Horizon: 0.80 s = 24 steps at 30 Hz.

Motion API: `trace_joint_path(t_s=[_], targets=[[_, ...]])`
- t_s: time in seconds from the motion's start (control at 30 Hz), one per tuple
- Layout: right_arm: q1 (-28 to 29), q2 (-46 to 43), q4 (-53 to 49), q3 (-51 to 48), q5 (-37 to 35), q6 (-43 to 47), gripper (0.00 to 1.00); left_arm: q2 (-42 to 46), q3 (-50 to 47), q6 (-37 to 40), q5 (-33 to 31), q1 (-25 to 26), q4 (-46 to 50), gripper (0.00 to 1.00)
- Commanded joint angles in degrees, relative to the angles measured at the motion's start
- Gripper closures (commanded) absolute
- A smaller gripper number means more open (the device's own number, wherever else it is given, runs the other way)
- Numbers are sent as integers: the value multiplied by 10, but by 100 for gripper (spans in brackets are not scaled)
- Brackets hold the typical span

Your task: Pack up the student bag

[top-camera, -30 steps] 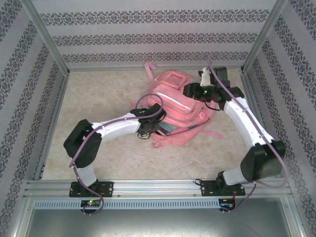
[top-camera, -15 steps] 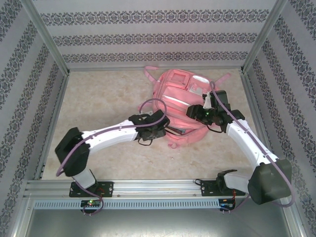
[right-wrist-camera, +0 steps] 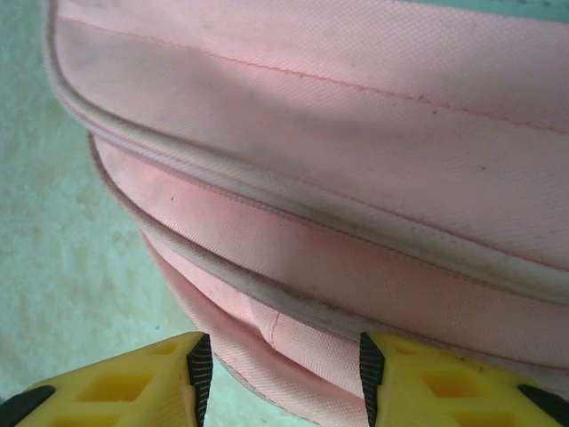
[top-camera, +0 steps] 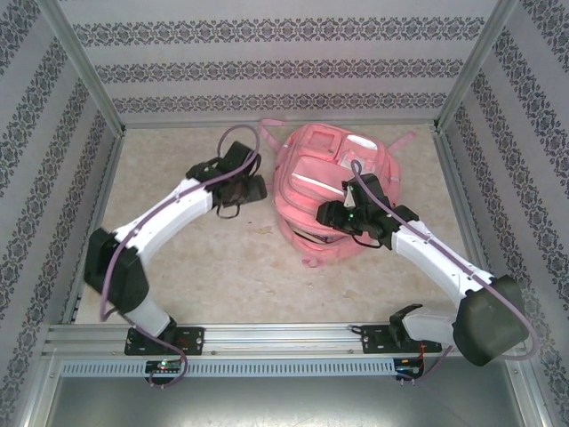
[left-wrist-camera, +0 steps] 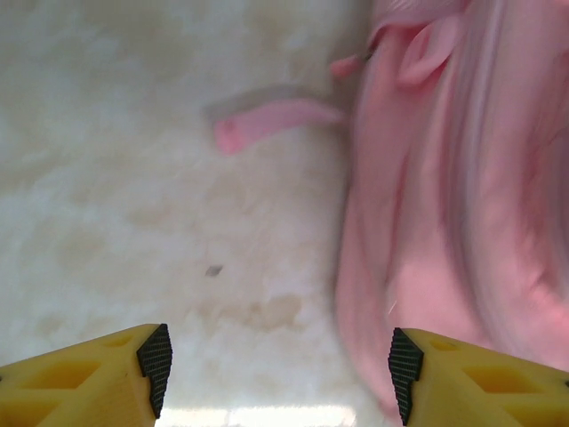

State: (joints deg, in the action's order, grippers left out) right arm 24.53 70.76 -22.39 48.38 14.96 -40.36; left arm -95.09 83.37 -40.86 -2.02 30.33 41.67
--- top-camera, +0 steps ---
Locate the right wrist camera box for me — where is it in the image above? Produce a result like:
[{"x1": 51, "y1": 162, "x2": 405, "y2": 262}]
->
[{"x1": 314, "y1": 181, "x2": 358, "y2": 234}]

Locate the pink student backpack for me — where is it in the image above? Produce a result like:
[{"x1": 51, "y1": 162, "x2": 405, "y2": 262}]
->
[{"x1": 259, "y1": 117, "x2": 417, "y2": 269}]

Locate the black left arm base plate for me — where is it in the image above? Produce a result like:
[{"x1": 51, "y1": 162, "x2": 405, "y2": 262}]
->
[{"x1": 124, "y1": 326, "x2": 206, "y2": 358}]

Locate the aluminium side rail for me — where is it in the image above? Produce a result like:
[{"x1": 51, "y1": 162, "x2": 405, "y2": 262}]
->
[
  {"x1": 60, "y1": 128, "x2": 126, "y2": 325},
  {"x1": 432, "y1": 125, "x2": 507, "y2": 320}
]

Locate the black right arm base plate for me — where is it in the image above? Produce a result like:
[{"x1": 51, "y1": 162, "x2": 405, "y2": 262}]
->
[{"x1": 360, "y1": 324, "x2": 443, "y2": 356}]

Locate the aluminium mounting rail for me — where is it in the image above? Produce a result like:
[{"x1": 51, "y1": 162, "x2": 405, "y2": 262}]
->
[{"x1": 41, "y1": 321, "x2": 522, "y2": 358}]

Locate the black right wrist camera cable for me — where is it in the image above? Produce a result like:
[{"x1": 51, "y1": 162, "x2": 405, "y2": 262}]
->
[{"x1": 350, "y1": 232, "x2": 389, "y2": 250}]

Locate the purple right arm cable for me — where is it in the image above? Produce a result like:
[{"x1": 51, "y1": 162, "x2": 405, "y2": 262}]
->
[{"x1": 350, "y1": 159, "x2": 541, "y2": 380}]

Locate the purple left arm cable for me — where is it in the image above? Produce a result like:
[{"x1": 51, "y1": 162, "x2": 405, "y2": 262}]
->
[{"x1": 99, "y1": 125, "x2": 264, "y2": 391}]

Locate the slotted grey cable duct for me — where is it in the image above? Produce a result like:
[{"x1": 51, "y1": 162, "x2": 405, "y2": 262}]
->
[{"x1": 59, "y1": 359, "x2": 397, "y2": 375}]

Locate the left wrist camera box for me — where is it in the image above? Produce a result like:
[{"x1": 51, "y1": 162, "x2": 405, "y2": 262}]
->
[{"x1": 239, "y1": 174, "x2": 269, "y2": 207}]

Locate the aluminium frame post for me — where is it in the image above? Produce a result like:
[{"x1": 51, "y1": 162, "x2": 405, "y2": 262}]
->
[
  {"x1": 41, "y1": 0, "x2": 126, "y2": 135},
  {"x1": 437, "y1": 0, "x2": 522, "y2": 131}
]

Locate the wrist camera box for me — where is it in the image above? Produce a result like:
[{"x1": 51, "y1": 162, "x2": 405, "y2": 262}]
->
[
  {"x1": 314, "y1": 181, "x2": 358, "y2": 234},
  {"x1": 239, "y1": 174, "x2": 269, "y2": 207}
]

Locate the grey metal panel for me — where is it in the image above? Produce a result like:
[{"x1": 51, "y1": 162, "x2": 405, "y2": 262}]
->
[{"x1": 42, "y1": 373, "x2": 537, "y2": 427}]

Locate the small circuit board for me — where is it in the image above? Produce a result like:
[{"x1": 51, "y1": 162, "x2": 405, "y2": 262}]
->
[
  {"x1": 395, "y1": 356, "x2": 427, "y2": 374},
  {"x1": 145, "y1": 359, "x2": 183, "y2": 375}
]

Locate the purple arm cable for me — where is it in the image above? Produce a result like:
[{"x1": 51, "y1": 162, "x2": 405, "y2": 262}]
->
[
  {"x1": 99, "y1": 125, "x2": 264, "y2": 391},
  {"x1": 350, "y1": 159, "x2": 541, "y2": 380}
]

